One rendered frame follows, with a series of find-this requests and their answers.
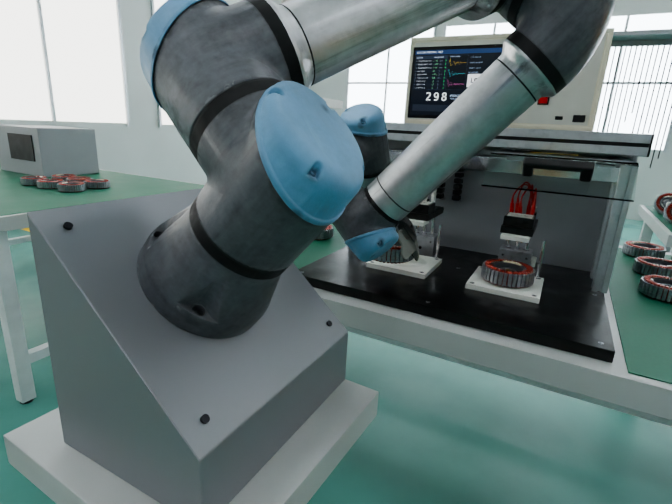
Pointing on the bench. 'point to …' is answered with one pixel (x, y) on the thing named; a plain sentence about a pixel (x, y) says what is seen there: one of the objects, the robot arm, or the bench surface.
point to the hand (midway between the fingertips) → (389, 251)
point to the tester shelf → (548, 140)
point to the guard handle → (559, 166)
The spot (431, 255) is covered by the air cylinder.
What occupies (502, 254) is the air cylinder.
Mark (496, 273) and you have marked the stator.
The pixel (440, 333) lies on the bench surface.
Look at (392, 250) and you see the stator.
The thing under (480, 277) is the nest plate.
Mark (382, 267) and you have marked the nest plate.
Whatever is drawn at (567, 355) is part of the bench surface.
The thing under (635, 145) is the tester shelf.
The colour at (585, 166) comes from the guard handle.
